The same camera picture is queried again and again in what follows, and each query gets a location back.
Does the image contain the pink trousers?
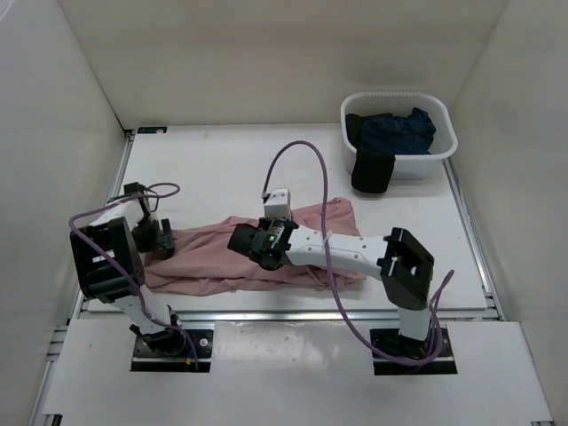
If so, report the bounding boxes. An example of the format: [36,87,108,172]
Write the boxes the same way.
[144,198,367,296]

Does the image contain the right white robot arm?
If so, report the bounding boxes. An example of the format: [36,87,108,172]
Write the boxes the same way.
[227,218,434,360]

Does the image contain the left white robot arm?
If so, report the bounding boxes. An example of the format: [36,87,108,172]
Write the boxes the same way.
[68,182,194,358]

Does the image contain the blue label sticker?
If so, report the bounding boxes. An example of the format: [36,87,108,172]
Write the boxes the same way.
[137,126,168,134]

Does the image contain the black garment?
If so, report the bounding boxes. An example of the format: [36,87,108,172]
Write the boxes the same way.
[345,114,396,194]

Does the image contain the dark blue garment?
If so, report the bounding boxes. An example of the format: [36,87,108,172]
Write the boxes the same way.
[358,107,437,155]

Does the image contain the white plastic basket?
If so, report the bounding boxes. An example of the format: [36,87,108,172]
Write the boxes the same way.
[340,91,458,179]

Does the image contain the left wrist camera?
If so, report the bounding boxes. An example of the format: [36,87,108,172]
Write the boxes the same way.
[107,182,159,217]

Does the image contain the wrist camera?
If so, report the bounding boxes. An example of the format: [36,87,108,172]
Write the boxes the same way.
[107,182,159,217]
[263,188,292,220]

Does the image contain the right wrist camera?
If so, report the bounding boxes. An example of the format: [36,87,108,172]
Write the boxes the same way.
[263,188,292,220]

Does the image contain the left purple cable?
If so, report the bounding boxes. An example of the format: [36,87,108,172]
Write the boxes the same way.
[68,182,199,369]

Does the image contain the purple cable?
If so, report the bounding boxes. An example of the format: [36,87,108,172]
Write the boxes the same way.
[68,182,199,369]
[261,140,456,367]

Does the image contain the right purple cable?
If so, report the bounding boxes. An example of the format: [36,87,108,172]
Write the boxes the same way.
[261,140,456,367]

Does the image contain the aluminium front rail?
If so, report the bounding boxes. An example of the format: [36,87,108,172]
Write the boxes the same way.
[75,308,498,325]

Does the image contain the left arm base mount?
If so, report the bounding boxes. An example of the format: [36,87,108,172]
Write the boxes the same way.
[130,325,214,374]

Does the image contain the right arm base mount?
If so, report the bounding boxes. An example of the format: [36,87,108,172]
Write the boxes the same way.
[369,327,458,376]

